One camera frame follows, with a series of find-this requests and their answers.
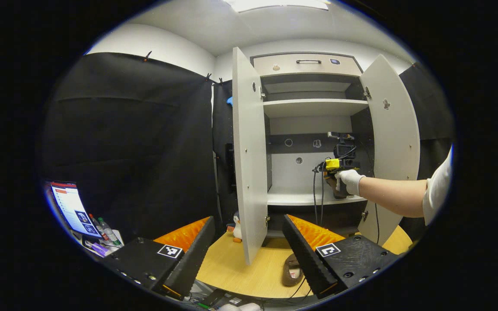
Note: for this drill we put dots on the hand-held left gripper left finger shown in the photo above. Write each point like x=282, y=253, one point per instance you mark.
x=193, y=259

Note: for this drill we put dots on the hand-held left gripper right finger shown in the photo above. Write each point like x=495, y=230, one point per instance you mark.
x=305, y=259

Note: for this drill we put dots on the brown fuzzy shoe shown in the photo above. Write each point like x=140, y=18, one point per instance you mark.
x=291, y=272

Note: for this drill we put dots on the white shoe cabinet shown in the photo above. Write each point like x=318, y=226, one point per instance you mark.
x=301, y=177

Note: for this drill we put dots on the white cabinet door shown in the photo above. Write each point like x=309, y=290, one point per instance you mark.
x=249, y=164
x=398, y=129

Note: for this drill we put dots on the white cabinet drawer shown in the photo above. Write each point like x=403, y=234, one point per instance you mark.
x=305, y=67

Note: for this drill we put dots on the penguin plush toy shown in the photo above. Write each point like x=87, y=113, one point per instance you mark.
x=237, y=229

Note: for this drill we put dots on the white shirt sleeve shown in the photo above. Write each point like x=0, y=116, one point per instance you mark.
x=439, y=190

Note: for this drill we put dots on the computer monitor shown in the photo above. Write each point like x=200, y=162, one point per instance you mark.
x=74, y=209

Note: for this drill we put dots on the black backdrop cloth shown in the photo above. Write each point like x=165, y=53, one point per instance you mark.
x=123, y=129

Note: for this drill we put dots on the rectangular ceiling light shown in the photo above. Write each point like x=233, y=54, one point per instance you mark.
x=275, y=4

